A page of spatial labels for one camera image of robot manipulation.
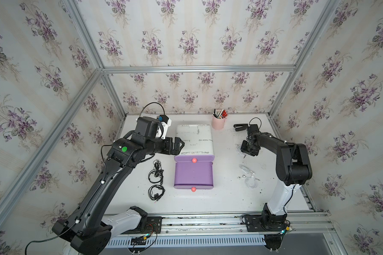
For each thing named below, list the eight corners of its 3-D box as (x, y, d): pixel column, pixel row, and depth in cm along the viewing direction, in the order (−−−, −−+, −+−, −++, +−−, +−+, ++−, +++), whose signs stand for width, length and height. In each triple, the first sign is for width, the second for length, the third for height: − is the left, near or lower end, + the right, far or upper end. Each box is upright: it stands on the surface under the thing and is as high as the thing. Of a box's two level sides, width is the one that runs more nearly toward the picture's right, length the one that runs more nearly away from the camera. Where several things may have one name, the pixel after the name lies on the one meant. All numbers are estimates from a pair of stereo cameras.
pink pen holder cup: (212, 129, 112) (214, 119, 104) (211, 119, 119) (212, 108, 111) (225, 129, 112) (228, 119, 104) (223, 119, 119) (226, 108, 111)
